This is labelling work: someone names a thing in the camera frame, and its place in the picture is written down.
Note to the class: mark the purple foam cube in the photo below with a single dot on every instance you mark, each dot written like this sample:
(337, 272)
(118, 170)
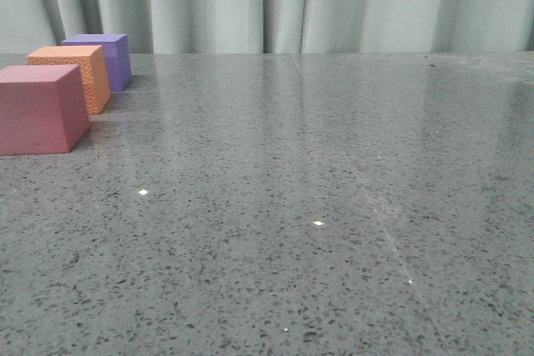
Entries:
(116, 55)

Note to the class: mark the pink foam cube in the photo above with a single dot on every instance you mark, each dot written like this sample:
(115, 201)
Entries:
(43, 109)

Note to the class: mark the orange foam cube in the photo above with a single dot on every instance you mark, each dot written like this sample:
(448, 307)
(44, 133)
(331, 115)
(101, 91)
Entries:
(92, 62)

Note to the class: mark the pale green curtain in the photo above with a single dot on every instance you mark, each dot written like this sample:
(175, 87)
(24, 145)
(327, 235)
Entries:
(275, 26)

